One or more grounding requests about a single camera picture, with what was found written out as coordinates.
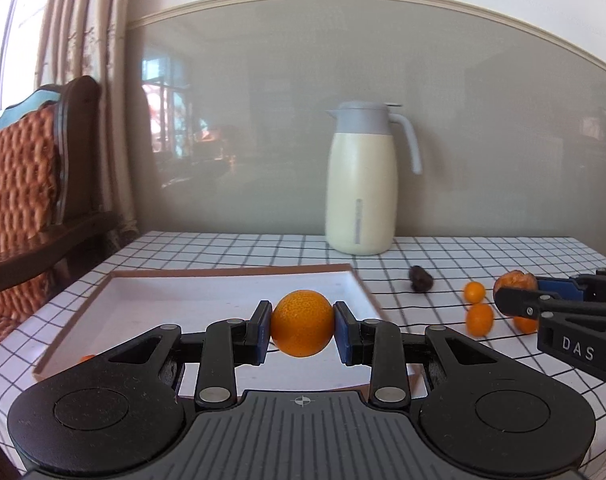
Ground white tray with brown rim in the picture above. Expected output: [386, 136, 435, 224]
[33, 263, 429, 403]

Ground white checked tablecloth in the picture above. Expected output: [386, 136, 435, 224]
[0, 231, 606, 476]

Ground window with red frame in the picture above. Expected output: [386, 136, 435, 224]
[0, 0, 51, 133]

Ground wooden sofa with orange cushions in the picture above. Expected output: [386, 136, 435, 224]
[0, 76, 124, 357]

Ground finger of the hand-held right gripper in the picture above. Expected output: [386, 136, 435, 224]
[495, 287, 606, 320]
[536, 267, 606, 303]

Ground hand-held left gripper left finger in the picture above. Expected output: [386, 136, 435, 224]
[95, 301, 273, 408]

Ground dark dried date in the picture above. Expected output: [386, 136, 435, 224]
[409, 266, 434, 292]

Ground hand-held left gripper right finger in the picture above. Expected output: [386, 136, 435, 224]
[334, 301, 509, 408]

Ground beige embroidered curtain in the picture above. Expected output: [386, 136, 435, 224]
[35, 0, 141, 235]

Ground brownish orange fruit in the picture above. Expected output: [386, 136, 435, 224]
[493, 270, 538, 317]

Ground cream thermos jug grey lid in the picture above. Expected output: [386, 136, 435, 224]
[324, 101, 424, 256]

